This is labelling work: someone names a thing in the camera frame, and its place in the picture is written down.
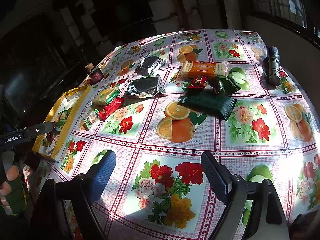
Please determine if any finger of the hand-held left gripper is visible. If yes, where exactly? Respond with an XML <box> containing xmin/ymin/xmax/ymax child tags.
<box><xmin>25</xmin><ymin>121</ymin><xmax>54</xmax><ymax>138</ymax></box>

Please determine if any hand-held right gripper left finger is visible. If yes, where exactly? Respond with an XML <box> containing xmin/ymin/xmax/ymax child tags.
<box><xmin>30</xmin><ymin>149</ymin><xmax>117</xmax><ymax>240</ymax></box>

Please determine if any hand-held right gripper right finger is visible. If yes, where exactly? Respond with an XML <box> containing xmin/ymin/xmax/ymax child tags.
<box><xmin>201</xmin><ymin>151</ymin><xmax>290</xmax><ymax>240</ymax></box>

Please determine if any white red snack packet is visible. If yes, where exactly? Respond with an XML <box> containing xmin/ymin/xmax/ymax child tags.
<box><xmin>41</xmin><ymin>134</ymin><xmax>60</xmax><ymax>155</ymax></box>

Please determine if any green yellow snack packet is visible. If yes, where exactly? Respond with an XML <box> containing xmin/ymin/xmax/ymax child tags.
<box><xmin>54</xmin><ymin>107</ymin><xmax>72</xmax><ymax>132</ymax></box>

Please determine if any yellow taped cardboard box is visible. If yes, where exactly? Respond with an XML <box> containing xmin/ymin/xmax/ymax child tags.
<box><xmin>32</xmin><ymin>84</ymin><xmax>92</xmax><ymax>162</ymax></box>

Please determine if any small clear green-edged packet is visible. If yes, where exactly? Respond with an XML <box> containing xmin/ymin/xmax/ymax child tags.
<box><xmin>82</xmin><ymin>109</ymin><xmax>102</xmax><ymax>132</ymax></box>

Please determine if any yellow green cracker packet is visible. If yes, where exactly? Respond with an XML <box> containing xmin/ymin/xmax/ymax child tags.
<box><xmin>91</xmin><ymin>87</ymin><xmax>120</xmax><ymax>106</ymax></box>

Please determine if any long dark green packet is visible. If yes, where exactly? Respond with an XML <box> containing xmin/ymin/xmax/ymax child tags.
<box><xmin>178</xmin><ymin>90</ymin><xmax>237</xmax><ymax>121</ymax></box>

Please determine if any dark green candy packet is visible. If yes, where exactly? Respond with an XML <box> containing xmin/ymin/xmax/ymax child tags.
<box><xmin>209</xmin><ymin>75</ymin><xmax>242</xmax><ymax>95</ymax></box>

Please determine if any small red candy packet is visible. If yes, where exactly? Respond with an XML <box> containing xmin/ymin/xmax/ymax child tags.
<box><xmin>187</xmin><ymin>75</ymin><xmax>208</xmax><ymax>90</ymax></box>

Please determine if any silver foil snack packet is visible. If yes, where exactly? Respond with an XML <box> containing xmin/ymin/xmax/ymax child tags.
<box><xmin>135</xmin><ymin>53</ymin><xmax>167</xmax><ymax>77</ymax></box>
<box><xmin>124</xmin><ymin>74</ymin><xmax>167</xmax><ymax>98</ymax></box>

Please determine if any orange cracker packet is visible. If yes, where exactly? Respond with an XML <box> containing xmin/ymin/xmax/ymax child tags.
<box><xmin>177</xmin><ymin>60</ymin><xmax>229</xmax><ymax>79</ymax></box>

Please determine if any person's left forearm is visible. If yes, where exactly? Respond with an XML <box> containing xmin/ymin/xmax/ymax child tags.
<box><xmin>9</xmin><ymin>179</ymin><xmax>30</xmax><ymax>217</ymax></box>

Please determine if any person's left hand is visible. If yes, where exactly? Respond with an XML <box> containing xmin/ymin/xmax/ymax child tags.
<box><xmin>0</xmin><ymin>151</ymin><xmax>20</xmax><ymax>214</ymax></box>

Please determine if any dark ink bottle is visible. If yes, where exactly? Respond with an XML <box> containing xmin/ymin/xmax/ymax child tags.
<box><xmin>84</xmin><ymin>63</ymin><xmax>104</xmax><ymax>85</ymax></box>

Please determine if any black flashlight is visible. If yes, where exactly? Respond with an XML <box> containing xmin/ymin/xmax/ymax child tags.
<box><xmin>262</xmin><ymin>46</ymin><xmax>282</xmax><ymax>86</ymax></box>

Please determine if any window with grille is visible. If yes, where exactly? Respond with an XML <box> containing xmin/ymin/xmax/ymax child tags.
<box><xmin>246</xmin><ymin>0</ymin><xmax>320</xmax><ymax>38</ymax></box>

